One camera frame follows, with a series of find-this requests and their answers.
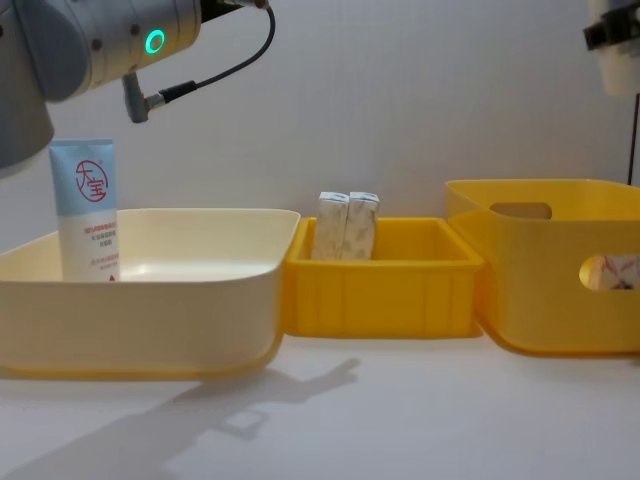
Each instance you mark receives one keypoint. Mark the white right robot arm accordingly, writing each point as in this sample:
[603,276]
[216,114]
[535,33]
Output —
[617,45]

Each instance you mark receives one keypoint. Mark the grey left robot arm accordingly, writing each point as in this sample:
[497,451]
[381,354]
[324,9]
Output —
[60,45]

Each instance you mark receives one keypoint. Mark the white patterned carton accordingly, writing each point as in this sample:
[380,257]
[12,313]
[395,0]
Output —
[361,227]
[330,225]

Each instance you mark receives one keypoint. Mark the small yellow plastic bin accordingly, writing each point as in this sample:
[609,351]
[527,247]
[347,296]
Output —
[380,295]

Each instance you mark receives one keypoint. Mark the cream plastic tub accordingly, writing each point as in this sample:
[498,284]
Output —
[150,320]

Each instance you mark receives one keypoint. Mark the pale blue cosmetic tube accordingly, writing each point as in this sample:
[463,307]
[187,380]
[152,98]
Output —
[86,200]

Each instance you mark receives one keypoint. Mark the floral packet in basket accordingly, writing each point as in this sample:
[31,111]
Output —
[614,272]

